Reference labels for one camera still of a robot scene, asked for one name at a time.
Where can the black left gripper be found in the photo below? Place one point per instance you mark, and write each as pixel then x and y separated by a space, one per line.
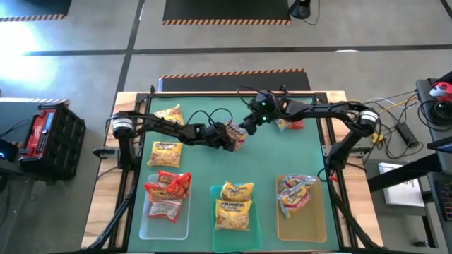
pixel 216 135

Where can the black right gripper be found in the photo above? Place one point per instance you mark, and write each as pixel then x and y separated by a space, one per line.
pixel 266 107

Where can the blue Maruchan ramen pack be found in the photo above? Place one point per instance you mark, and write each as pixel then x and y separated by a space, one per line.
pixel 289 124
pixel 238 135
pixel 295 180
pixel 293 199

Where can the yellow Maruchan ramen pack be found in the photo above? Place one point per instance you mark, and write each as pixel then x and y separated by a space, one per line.
pixel 165 154
pixel 233 214
pixel 237 191
pixel 170 113

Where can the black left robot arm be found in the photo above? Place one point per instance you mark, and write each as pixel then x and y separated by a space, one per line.
pixel 169 128

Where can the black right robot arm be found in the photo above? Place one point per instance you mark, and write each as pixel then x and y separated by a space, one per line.
pixel 325 109

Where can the red Maruchan ramen pack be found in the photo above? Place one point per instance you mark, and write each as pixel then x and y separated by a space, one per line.
pixel 164 210
pixel 166 192
pixel 166 175

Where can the black hazard-striped floor mat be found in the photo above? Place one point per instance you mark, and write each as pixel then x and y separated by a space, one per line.
pixel 31 7
pixel 14 113
pixel 226 8
pixel 233 83

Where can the small red clamp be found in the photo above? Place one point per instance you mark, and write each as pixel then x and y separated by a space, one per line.
pixel 332 178

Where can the green plastic tray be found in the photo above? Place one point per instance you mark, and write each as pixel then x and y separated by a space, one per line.
pixel 234 241

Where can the clear plastic tray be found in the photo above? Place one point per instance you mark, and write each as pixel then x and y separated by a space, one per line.
pixel 166 229

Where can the orange plastic tray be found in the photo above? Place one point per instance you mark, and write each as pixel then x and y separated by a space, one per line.
pixel 303 225

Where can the black round stand base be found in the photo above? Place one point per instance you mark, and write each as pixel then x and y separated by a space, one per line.
pixel 300 8

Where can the yellow plug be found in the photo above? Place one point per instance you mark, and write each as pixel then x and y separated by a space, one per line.
pixel 377 137

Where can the black power adapter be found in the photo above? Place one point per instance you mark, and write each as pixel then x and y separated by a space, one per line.
pixel 407 134

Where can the black desk leg bar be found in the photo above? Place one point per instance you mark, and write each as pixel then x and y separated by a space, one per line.
pixel 406 173

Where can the white board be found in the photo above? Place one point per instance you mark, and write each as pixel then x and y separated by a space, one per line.
pixel 402 192

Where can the dark grey side desk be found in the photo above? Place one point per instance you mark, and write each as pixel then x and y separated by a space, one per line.
pixel 423 91

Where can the red tool case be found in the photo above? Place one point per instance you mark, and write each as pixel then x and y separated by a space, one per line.
pixel 37 134

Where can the red and white round object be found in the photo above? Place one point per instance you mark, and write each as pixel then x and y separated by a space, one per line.
pixel 440 91

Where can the black keyboard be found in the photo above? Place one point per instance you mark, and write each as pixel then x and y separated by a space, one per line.
pixel 445 197

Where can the black device with blue light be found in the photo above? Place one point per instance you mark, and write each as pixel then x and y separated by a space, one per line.
pixel 7 150

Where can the black aluminium table frame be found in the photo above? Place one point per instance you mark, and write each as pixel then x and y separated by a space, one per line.
pixel 140 99

